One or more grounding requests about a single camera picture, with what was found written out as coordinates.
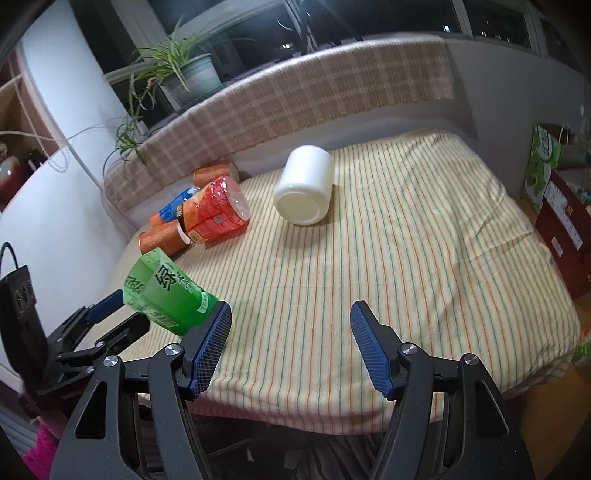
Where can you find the green plastic bottle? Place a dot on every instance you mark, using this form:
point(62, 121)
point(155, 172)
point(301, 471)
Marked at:
point(161, 290)

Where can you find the green paper bag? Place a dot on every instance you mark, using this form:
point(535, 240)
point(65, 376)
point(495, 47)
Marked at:
point(541, 166)

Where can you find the potted spider plant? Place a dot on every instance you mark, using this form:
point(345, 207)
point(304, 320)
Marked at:
point(191, 74)

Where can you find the red cardboard box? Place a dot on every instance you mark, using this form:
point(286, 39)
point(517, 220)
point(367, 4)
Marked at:
point(565, 221)

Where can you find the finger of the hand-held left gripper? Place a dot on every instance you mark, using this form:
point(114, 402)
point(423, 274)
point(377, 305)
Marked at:
point(105, 306)
point(127, 330)

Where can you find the striped bed sheet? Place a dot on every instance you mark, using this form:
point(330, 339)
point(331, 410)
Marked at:
point(392, 277)

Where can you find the white cup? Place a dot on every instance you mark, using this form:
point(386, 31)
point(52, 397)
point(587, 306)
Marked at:
point(304, 189)

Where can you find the plaid cloth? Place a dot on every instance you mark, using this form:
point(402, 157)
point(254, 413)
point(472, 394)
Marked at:
point(300, 97)

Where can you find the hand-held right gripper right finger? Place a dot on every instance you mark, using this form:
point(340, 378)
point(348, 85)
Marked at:
point(369, 353)

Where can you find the pink fluffy cloth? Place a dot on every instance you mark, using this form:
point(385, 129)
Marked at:
point(41, 450)

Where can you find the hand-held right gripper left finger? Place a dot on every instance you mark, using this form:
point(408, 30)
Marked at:
point(208, 353)

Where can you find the wooden shelf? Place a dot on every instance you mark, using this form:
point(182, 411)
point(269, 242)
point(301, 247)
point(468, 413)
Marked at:
point(14, 106)

